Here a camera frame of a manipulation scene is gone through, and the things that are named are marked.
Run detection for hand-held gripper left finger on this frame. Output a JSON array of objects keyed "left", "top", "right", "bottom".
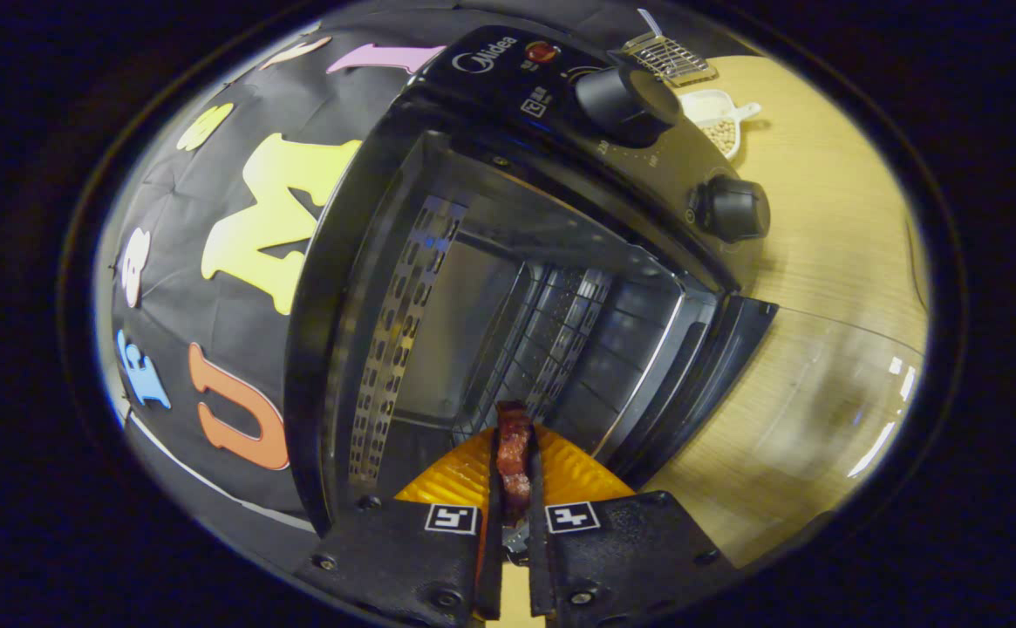
[{"left": 294, "top": 425, "right": 504, "bottom": 625}]

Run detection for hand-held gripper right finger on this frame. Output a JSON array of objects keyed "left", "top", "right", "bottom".
[{"left": 527, "top": 425, "right": 740, "bottom": 628}]

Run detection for brown meat piece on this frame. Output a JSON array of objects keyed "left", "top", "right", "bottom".
[{"left": 494, "top": 401, "right": 533, "bottom": 524}]

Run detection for black toaster oven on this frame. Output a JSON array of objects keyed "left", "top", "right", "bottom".
[{"left": 283, "top": 24, "right": 927, "bottom": 572}]

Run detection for white divided dish with grains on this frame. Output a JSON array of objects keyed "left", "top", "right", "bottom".
[{"left": 678, "top": 87, "right": 763, "bottom": 162}]

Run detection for metal wire utensil holder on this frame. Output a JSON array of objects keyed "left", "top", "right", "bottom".
[{"left": 621, "top": 32, "right": 718, "bottom": 88}]

